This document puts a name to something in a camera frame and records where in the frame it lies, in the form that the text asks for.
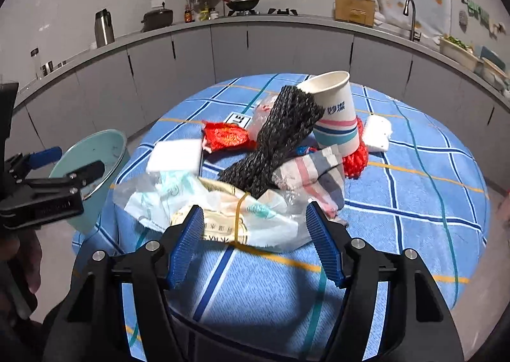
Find teal plastic bin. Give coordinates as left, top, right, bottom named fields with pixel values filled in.
left=48, top=129, right=131, bottom=234

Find person's left hand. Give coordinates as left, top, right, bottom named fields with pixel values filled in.
left=0, top=226, right=44, bottom=321

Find glass jar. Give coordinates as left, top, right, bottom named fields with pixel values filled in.
left=30, top=49, right=43, bottom=79

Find white striped paper cup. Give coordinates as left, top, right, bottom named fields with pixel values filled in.
left=297, top=71, right=359, bottom=156

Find cardboard box on counter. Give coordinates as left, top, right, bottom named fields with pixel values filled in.
left=334, top=0, right=376, bottom=26

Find white sponge cloth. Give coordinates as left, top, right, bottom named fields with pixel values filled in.
left=364, top=115, right=393, bottom=152

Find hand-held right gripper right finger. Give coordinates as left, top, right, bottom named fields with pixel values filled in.
left=305, top=200, right=465, bottom=362

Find white foam block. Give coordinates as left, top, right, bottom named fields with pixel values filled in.
left=145, top=139, right=204, bottom=176

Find black foam net sleeve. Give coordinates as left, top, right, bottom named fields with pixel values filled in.
left=217, top=84, right=325, bottom=200

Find white basin with greens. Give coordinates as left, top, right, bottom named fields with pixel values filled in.
left=438, top=35, right=479, bottom=71

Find white printed tag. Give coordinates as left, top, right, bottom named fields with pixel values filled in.
left=225, top=113, right=251, bottom=128

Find red mesh net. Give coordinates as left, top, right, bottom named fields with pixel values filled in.
left=342, top=115, right=370, bottom=179

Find steel thermos jug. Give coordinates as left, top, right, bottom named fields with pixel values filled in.
left=94, top=8, right=116, bottom=48

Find clear bag with red print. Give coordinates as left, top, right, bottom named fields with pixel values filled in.
left=247, top=97, right=280, bottom=139
left=201, top=121, right=258, bottom=153

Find stacked plastic basins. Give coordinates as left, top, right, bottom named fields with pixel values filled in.
left=474, top=47, right=510, bottom=89

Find metal spice rack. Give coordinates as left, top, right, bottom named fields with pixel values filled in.
left=188, top=0, right=224, bottom=22

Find dark kitchen faucet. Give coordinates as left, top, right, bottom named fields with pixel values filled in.
left=402, top=0, right=423, bottom=42

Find clear printed plastic bag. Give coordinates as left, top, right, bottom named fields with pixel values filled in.
left=113, top=171, right=313, bottom=253

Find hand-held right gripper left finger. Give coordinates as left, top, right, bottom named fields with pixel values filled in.
left=42, top=204, right=206, bottom=362

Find grey kitchen counter cabinets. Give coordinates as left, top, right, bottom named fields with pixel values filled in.
left=0, top=13, right=510, bottom=191

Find black wok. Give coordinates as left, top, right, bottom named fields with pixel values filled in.
left=217, top=0, right=260, bottom=12

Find striped fabric cloth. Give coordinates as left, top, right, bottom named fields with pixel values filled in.
left=273, top=145, right=345, bottom=223

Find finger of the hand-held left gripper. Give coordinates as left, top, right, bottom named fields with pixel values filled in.
left=26, top=160, right=106, bottom=200
left=6, top=147, right=63, bottom=183

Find blue plaid tablecloth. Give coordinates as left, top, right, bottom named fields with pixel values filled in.
left=72, top=73, right=491, bottom=362

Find gas stove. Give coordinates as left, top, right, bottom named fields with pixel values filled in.
left=227, top=8, right=299, bottom=17

